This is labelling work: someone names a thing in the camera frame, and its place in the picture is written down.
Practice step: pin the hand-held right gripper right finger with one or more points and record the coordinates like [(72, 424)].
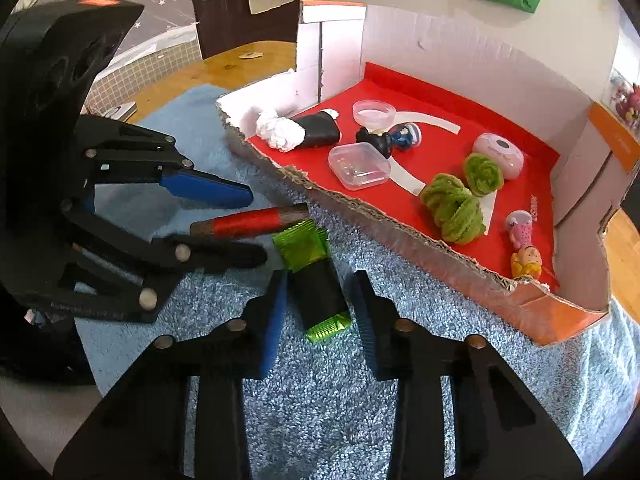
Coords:
[(367, 325)]

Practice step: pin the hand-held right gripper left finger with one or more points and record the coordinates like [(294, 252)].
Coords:
[(272, 325)]

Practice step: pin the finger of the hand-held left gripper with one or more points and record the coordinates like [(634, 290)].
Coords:
[(220, 256), (210, 190)]

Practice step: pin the red thread-wrapped stick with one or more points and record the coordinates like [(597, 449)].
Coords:
[(250, 222)]

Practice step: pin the black packet with green ends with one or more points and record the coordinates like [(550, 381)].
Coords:
[(315, 285)]

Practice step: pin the orange cardboard box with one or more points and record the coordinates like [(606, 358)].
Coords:
[(450, 270)]

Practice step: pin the white and black plush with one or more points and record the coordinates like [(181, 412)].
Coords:
[(315, 130)]

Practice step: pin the green chenille knot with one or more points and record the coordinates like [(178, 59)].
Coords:
[(452, 215)]

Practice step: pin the square clear plastic box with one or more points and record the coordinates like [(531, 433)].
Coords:
[(359, 165)]

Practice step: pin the black mouse figurine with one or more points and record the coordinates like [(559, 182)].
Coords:
[(375, 141)]

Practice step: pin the round clear plastic container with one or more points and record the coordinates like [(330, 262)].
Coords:
[(372, 112)]

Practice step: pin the small pink figurine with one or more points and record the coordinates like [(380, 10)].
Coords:
[(520, 227)]

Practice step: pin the green chenille coil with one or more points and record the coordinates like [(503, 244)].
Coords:
[(482, 172)]

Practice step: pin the blue figurine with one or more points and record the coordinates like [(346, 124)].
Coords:
[(409, 135)]

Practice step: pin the pink oval case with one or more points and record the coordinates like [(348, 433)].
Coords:
[(502, 150)]

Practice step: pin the white flat device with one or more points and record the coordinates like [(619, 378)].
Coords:
[(122, 109)]

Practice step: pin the blue fleece blanket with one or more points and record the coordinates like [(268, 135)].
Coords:
[(320, 410)]

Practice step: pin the small wooden tag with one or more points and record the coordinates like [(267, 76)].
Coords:
[(250, 55)]

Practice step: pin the dark brown door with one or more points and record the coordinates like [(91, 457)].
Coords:
[(225, 25)]

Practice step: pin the red printed sheet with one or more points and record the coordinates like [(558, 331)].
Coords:
[(440, 105)]

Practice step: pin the pink rabbit plush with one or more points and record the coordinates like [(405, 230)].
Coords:
[(627, 102)]

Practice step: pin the wall mirror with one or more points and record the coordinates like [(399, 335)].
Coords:
[(625, 55)]

